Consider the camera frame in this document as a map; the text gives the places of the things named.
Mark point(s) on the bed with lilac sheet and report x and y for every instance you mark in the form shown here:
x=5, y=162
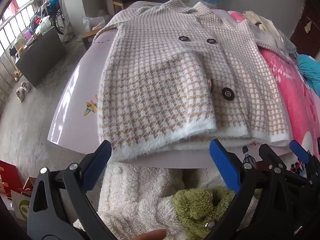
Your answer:
x=75, y=110

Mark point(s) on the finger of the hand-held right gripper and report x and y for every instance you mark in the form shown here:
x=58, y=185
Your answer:
x=268, y=155
x=300, y=151

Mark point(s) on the blue bag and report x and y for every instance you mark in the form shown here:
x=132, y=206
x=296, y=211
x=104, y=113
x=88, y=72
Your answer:
x=52, y=7

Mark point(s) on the pink floral blanket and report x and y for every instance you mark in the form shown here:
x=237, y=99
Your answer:
x=295, y=92

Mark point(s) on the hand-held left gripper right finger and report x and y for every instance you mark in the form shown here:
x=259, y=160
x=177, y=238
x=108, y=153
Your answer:
x=225, y=165

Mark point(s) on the beige houndstooth knit coat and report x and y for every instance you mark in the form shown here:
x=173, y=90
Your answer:
x=162, y=80

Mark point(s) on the wheelchair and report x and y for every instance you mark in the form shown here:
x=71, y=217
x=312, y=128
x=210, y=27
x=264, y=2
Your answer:
x=60, y=22

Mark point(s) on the white and green fleece garment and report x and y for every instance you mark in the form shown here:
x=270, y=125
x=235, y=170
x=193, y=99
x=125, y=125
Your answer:
x=130, y=200

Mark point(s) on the white and green paper bag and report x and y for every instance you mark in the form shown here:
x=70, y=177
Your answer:
x=21, y=205

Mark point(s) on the low wooden stool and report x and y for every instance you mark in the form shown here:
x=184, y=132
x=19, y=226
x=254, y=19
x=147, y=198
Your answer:
x=87, y=36

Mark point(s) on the metal window railing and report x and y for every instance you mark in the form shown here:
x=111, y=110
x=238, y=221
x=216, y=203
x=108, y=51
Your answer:
x=7, y=37

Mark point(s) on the dark grey cabinet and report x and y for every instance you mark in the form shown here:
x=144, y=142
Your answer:
x=40, y=57

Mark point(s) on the red box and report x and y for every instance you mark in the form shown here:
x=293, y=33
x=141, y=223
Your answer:
x=10, y=177

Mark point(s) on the dark brown wardrobe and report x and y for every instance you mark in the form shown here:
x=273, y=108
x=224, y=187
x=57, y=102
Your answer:
x=307, y=30

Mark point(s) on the beige shoe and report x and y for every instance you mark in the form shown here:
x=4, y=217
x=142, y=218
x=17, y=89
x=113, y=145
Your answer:
x=26, y=87
x=20, y=95

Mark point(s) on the person's left hand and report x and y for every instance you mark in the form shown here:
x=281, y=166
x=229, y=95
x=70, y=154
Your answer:
x=152, y=235

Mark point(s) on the beige crumpled clothes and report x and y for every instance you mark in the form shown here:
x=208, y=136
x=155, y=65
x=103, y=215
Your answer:
x=265, y=22

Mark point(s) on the open cardboard box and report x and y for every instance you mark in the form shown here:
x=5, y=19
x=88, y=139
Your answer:
x=29, y=183

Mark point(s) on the teal cloth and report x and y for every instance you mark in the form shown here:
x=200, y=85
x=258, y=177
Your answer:
x=310, y=70

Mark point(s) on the pale grey cloth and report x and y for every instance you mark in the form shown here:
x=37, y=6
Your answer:
x=287, y=42

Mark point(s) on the clear plastic bag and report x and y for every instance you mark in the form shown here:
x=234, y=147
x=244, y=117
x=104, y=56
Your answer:
x=95, y=22

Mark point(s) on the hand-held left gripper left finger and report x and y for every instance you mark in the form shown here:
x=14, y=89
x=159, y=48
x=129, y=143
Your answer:
x=96, y=163

